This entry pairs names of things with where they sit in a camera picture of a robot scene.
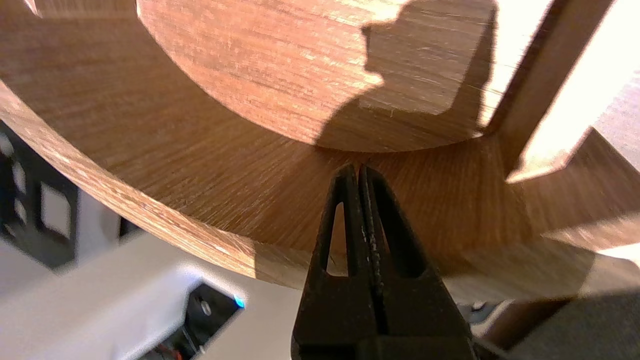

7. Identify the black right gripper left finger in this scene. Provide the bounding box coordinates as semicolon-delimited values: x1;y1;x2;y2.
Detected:
291;163;379;360

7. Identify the robot chassis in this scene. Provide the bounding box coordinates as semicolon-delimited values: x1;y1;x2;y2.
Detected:
0;120;311;360

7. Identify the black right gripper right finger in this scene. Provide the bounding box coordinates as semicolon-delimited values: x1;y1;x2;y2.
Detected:
359;165;473;338

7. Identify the curved wooden table drawer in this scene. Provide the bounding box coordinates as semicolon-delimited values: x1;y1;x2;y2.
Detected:
0;0;640;303

